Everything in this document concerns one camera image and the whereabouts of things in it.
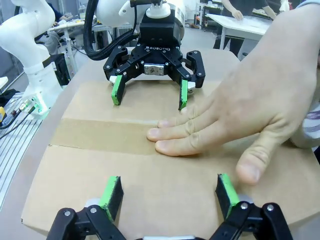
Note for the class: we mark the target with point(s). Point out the white purple patterned sleeve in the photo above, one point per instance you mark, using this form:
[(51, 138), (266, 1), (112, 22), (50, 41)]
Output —
[(307, 127)]

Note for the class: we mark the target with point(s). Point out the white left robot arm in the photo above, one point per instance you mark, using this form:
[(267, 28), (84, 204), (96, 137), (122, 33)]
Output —
[(25, 37)]

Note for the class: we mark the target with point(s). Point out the brown cardboard box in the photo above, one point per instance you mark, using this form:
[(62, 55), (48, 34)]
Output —
[(140, 170)]

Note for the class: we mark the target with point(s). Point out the aluminium slotted base plate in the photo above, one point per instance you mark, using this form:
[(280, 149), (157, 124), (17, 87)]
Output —
[(12, 155)]

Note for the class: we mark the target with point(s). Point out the white desk with legs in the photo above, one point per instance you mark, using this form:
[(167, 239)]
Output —
[(67, 27)]

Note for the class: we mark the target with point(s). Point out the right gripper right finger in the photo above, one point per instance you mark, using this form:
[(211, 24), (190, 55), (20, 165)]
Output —
[(228, 192)]

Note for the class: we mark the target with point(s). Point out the black box under desk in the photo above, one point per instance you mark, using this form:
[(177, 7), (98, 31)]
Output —
[(61, 70)]

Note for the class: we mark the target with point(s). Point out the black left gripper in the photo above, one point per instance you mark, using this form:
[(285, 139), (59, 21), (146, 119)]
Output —
[(156, 57)]

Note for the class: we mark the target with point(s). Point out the person in black clothes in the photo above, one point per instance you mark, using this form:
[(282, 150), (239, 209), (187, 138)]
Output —
[(232, 27)]

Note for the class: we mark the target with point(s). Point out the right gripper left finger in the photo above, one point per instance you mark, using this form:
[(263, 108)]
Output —
[(110, 197)]

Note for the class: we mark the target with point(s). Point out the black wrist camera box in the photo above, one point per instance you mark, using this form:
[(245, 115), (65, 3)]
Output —
[(157, 32)]

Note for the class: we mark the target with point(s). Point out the white work table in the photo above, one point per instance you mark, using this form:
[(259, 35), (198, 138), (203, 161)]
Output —
[(240, 23)]

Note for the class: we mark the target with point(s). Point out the person's bare hand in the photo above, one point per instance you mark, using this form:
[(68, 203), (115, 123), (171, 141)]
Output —
[(262, 95)]

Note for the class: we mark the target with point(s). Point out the brown packing tape strip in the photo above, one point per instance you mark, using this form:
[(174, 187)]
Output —
[(100, 135)]

